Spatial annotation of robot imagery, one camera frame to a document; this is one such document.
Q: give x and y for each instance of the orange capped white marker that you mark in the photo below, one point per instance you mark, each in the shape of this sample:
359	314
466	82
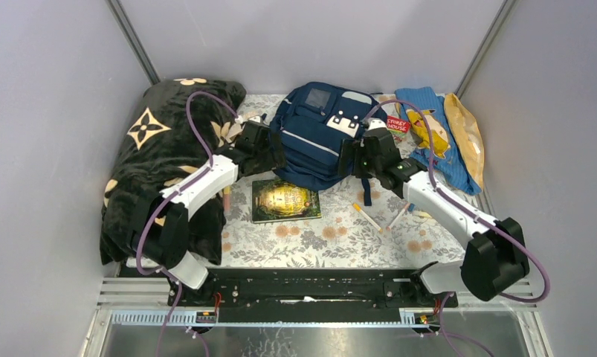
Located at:
397	218

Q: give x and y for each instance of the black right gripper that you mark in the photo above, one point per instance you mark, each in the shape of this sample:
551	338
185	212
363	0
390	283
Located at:
352	149

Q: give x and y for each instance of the pink highlighter pen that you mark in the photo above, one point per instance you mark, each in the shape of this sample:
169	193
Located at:
227	199

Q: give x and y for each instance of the black floral blanket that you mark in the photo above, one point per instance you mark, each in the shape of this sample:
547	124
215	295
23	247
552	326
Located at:
160	148

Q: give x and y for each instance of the green fantasy book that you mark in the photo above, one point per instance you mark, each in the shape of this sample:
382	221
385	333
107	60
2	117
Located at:
275	200

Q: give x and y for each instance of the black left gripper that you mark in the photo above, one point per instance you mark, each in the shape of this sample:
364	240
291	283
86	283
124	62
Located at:
276	149

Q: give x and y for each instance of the red treehouse book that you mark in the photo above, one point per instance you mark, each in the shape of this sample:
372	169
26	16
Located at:
398	128

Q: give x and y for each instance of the yellow snack bag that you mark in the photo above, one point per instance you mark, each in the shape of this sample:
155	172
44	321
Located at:
467	136

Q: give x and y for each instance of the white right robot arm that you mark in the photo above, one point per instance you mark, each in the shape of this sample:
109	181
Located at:
494	259

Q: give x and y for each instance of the yellow capped white marker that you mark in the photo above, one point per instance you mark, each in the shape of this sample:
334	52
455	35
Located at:
369	219

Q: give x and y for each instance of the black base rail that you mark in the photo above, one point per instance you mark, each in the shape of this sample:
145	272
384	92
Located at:
311	295

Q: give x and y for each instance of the blue pikachu cloth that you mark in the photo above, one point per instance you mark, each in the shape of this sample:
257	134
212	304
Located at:
424	109

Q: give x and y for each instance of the yellow highlighter pen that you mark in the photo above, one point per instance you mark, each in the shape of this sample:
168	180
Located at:
421	214

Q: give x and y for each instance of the beige tape box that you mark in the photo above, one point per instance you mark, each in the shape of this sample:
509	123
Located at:
239	126

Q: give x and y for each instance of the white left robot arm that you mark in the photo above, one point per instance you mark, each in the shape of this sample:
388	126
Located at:
159	226

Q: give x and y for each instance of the navy blue backpack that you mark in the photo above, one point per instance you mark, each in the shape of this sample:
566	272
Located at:
313	121

